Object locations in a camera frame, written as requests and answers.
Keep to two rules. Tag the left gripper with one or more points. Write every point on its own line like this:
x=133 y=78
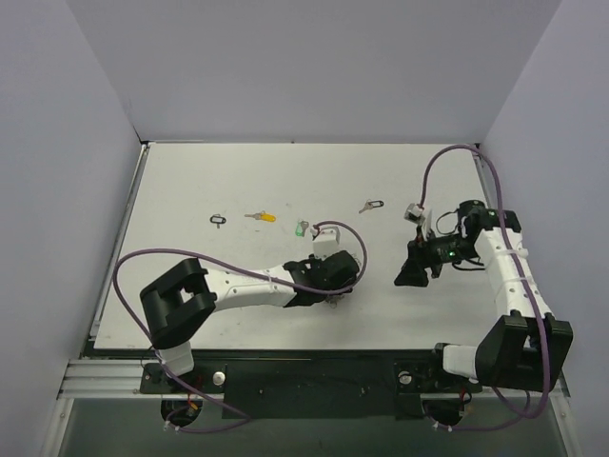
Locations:
x=343 y=268

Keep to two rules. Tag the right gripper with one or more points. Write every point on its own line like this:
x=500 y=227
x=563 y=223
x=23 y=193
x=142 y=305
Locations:
x=420 y=257

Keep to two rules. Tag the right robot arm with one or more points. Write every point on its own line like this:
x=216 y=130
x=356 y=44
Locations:
x=528 y=345

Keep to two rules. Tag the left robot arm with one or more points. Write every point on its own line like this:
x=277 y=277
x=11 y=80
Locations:
x=178 y=302

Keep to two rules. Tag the key with green tag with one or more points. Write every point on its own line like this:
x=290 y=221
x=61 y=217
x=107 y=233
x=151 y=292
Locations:
x=301 y=228

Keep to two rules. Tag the key with clear black tag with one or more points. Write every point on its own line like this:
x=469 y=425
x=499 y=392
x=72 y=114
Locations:
x=371 y=204

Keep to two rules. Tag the key with yellow tag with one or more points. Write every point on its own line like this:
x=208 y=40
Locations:
x=262 y=216

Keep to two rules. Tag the key with black outlined tag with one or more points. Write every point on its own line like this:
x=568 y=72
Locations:
x=217 y=220

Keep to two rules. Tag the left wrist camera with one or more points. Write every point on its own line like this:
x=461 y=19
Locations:
x=326 y=242

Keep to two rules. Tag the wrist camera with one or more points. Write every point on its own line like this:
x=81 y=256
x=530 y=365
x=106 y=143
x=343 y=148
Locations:
x=326 y=242
x=421 y=217

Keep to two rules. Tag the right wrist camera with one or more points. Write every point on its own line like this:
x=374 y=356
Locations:
x=421 y=217

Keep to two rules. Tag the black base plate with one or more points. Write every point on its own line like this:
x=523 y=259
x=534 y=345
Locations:
x=314 y=384

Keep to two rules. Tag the aluminium front rail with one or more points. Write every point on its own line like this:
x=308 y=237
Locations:
x=105 y=379

